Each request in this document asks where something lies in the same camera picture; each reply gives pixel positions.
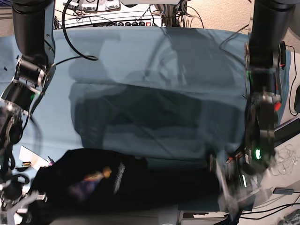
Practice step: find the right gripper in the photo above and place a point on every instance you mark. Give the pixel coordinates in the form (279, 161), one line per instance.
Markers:
(13, 199)

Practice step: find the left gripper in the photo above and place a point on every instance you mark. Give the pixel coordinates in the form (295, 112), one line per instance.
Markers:
(239, 190)

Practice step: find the black t-shirt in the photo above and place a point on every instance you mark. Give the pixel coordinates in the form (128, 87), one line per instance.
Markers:
(90, 182)

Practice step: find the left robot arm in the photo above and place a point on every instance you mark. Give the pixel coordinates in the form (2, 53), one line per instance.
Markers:
(267, 27)

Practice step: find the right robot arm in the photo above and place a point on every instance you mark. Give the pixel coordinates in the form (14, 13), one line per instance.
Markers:
(33, 29)

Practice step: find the small yellow battery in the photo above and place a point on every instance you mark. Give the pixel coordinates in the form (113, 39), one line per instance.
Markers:
(26, 164)

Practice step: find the white paper card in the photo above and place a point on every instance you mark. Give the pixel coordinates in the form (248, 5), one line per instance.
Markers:
(36, 161)

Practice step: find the smartphone with purple case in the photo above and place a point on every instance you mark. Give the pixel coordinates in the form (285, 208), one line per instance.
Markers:
(287, 131)

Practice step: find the teal table cloth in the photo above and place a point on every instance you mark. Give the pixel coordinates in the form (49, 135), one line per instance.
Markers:
(154, 94)

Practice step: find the orange black clamp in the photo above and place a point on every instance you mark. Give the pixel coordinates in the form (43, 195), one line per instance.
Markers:
(282, 61)

